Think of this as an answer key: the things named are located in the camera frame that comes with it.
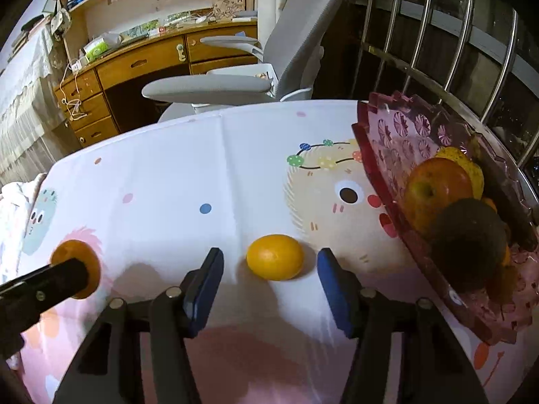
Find pink glass fruit plate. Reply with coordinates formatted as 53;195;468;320
351;90;539;344

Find dark avocado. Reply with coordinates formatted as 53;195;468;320
430;199;511;294

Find white cable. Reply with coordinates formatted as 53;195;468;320
61;61;88;121

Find green tissue box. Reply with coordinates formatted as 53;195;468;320
83;36;111;61

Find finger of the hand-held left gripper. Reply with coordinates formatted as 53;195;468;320
0;258;90;316

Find yellow pear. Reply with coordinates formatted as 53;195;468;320
436;146;485;199

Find metal window railing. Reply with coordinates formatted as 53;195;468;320
354;0;539;203

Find cartoon printed tablecloth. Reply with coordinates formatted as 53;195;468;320
0;99;539;404

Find decorated cardboard box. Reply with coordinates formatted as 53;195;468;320
212;0;248;20

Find white fabric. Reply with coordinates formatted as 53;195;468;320
0;172;48;270

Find wooden desk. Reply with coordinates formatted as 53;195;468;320
54;19;259;149

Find red apple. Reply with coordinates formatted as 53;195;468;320
406;158;474;233

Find grey office chair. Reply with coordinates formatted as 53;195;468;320
142;0;367;124

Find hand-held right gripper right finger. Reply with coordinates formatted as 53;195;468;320
317;248;489;404

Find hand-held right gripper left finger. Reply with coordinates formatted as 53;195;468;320
53;247;225;404

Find white lace cloth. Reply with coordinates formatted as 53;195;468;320
0;29;81;186

